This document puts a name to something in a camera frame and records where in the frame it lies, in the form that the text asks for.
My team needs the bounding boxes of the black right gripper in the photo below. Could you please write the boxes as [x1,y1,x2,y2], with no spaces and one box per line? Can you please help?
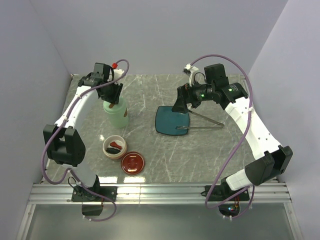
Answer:
[171,78,216,114]

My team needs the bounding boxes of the steel serving tongs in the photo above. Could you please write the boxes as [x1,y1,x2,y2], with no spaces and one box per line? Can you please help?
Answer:
[176,109,225,131]

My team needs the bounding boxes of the black spiky toy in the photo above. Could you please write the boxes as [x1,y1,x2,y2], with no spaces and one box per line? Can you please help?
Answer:
[105,147,121,155]

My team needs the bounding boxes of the red round lid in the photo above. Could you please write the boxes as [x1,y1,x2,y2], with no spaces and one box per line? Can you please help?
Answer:
[120,151,145,175]

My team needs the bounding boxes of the green round lid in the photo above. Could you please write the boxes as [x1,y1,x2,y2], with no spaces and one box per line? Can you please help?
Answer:
[103,96,128,117]

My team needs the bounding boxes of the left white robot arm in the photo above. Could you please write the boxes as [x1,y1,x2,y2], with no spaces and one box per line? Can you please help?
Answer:
[42,62,128,202]

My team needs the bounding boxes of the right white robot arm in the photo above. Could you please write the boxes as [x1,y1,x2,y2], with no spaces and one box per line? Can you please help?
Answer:
[172,63,293,200]

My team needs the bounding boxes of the green cylindrical lunch container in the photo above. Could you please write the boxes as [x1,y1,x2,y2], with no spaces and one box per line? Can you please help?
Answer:
[106,110,129,128]

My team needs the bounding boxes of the teal square plate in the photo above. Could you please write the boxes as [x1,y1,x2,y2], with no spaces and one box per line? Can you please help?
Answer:
[155,106,190,136]

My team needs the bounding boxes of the cream inner bowl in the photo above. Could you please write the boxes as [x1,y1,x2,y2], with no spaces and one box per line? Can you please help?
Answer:
[102,135,127,160]

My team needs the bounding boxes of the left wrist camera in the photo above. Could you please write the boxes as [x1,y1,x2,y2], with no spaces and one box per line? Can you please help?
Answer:
[111,62,125,80]

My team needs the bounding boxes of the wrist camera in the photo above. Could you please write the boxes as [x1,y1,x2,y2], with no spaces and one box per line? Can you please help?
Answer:
[182,63,200,86]
[111,62,125,80]

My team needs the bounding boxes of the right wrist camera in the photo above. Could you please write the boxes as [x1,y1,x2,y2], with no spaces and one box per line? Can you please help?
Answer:
[182,63,200,86]

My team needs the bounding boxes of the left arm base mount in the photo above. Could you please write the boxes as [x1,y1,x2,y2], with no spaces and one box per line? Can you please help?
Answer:
[71,185,118,217]

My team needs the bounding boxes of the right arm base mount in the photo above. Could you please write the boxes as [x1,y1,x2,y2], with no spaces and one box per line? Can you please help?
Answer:
[208,183,250,218]

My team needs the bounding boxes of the aluminium rail frame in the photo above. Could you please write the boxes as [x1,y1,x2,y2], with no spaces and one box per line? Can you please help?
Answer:
[15,74,305,240]

